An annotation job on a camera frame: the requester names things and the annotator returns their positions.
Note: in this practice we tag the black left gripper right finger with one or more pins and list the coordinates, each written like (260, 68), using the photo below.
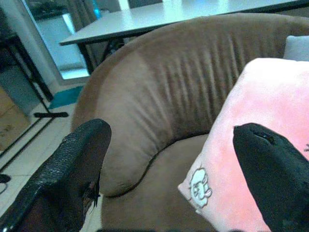
(272, 174)

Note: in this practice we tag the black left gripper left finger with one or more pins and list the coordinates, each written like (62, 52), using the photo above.
(60, 174)

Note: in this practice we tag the pink cartoon print pillow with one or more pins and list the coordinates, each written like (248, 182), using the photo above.
(241, 135)

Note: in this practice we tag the teal floor mat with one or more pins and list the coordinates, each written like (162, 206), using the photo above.
(65, 97)

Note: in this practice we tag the grey pillow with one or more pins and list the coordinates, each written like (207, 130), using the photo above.
(297, 47)

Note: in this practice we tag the brown round sofa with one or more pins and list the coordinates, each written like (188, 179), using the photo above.
(169, 96)

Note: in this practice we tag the cardboard box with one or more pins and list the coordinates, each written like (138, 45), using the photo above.
(10, 120)

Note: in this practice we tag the black metal stand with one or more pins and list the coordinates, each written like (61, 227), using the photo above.
(29, 79)

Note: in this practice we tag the brown curtain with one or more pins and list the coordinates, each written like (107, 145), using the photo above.
(80, 14)

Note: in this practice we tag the grey table with black legs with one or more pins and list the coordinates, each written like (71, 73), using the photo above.
(154, 21)

